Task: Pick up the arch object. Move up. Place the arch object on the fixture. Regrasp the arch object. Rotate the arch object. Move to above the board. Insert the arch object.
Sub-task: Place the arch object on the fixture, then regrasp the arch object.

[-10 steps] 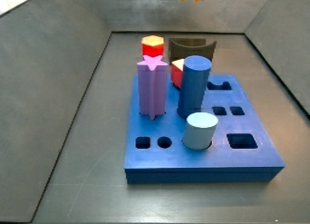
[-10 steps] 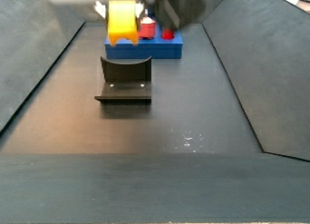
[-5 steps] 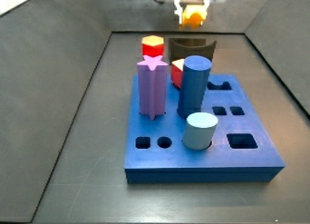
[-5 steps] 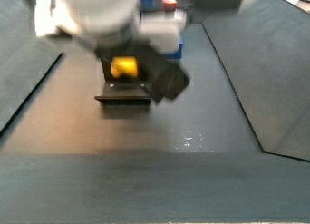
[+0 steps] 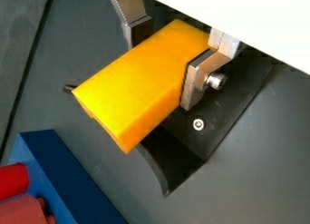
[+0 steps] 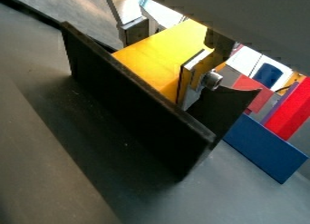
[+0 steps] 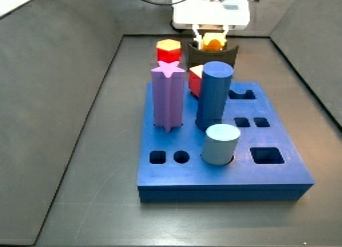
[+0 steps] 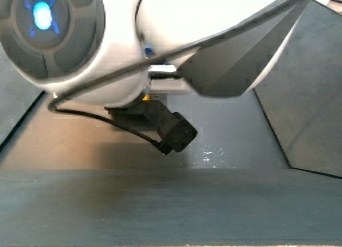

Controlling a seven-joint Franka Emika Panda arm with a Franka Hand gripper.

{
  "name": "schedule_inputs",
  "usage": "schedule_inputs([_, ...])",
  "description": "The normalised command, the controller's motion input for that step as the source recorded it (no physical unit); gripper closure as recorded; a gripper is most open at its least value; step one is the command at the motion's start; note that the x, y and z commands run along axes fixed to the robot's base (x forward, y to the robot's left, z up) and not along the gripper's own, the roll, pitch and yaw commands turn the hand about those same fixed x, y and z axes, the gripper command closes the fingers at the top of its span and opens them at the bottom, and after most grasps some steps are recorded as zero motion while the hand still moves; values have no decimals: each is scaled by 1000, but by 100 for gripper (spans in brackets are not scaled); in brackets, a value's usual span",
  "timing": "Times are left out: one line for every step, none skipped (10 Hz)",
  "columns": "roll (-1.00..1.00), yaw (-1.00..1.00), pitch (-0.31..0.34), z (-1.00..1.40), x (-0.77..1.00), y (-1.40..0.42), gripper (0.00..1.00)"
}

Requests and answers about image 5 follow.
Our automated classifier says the short red peg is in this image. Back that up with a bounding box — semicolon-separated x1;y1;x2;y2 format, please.
0;195;57;224

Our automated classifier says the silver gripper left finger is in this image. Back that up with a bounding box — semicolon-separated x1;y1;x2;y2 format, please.
110;0;153;49

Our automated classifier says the black curved fixture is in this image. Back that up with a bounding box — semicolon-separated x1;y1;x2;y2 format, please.
134;48;272;197

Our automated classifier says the yellow arch block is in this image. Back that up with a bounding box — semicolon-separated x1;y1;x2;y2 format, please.
72;20;208;152

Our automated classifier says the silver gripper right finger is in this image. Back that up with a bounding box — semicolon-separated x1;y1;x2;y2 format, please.
180;28;244;111

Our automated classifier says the tall red hexagonal peg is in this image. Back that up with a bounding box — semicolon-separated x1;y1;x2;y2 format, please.
0;163;29;201

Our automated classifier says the blue peg board base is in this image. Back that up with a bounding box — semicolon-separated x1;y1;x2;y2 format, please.
8;130;126;224

